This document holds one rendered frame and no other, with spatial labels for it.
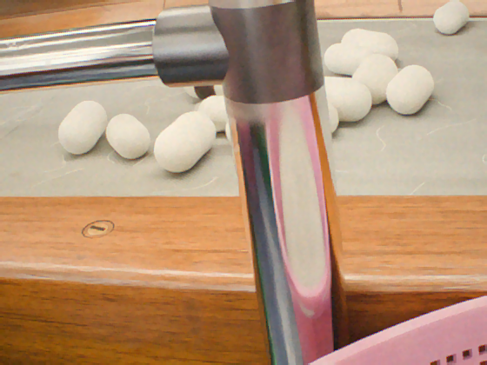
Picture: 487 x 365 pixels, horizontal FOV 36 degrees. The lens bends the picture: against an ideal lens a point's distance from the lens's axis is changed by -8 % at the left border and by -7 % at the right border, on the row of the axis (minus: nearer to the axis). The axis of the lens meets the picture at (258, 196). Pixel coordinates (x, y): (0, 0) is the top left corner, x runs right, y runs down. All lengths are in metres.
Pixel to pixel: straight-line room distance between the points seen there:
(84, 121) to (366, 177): 0.14
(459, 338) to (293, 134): 0.07
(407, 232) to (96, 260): 0.10
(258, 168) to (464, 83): 0.26
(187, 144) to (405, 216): 0.13
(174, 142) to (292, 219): 0.17
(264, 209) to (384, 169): 0.16
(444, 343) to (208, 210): 0.11
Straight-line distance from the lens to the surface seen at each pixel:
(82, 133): 0.39
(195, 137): 0.35
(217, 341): 0.24
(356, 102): 0.37
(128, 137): 0.37
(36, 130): 0.45
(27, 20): 0.67
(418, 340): 0.19
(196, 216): 0.26
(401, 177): 0.33
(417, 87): 0.38
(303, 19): 0.17
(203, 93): 0.43
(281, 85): 0.17
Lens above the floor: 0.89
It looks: 27 degrees down
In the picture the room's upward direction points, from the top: 9 degrees counter-clockwise
